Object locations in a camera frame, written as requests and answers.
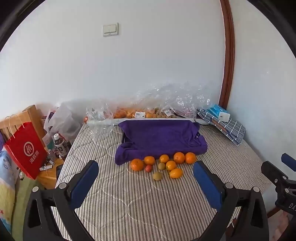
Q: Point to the purple towel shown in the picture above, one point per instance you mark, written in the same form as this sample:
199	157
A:
159	139

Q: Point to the brown wooden door frame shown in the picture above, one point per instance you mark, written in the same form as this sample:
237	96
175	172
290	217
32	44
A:
227	53

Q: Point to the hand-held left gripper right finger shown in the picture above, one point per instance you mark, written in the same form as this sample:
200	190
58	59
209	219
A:
208	185

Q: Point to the clear bag of oranges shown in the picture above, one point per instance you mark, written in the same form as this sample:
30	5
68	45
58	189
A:
129	113

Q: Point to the blue tissue pack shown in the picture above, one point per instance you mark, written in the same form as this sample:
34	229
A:
216	109

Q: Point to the small red fruit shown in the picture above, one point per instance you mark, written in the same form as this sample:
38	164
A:
148	168

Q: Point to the blue checked cloth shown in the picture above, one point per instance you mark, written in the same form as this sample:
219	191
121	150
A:
231	132

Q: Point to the clear bag of tan fruits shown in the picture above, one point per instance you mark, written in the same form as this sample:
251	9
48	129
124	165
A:
170	113

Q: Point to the small green fruit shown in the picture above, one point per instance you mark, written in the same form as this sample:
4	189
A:
157	176
161	166

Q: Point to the small white box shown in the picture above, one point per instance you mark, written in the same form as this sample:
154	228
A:
224	116

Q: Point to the dark drink bottle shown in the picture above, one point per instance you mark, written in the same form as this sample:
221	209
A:
59	144

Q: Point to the red paper bag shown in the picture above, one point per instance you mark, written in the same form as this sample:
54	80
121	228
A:
24	150

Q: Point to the white light switch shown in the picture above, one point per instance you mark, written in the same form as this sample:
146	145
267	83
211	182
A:
110	29

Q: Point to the dark phone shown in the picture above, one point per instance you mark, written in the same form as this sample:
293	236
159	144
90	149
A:
59	172

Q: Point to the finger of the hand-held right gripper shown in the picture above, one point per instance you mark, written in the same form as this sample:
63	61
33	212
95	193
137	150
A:
289	162
274	172

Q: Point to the small white gadget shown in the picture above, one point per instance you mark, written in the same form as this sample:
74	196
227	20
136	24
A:
46	166

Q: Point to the cartoon printed blanket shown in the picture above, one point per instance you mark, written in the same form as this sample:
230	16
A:
7	185

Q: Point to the striped grey quilt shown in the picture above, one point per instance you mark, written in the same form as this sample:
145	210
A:
127	197

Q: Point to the wooden nightstand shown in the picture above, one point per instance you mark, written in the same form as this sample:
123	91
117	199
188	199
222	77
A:
48	177

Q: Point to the small orange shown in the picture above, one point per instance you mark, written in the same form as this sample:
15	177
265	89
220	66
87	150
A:
149	160
190	158
179	157
171	165
164	158

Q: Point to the oval orange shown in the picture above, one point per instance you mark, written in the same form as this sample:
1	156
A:
176	172

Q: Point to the empty clear plastic bag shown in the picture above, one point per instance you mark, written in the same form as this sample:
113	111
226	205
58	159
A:
99	120

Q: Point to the wooden chair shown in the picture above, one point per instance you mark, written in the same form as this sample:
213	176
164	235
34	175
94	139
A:
30	115

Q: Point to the large orange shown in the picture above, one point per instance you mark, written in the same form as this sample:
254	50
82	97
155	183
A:
137	164

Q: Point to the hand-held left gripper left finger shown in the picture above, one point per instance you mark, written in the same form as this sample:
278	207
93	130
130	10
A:
84	183

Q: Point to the crumpled clear plastic bag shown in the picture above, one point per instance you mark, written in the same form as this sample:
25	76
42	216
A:
180	97

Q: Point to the white plastic bag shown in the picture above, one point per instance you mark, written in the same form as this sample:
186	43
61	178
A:
61	120

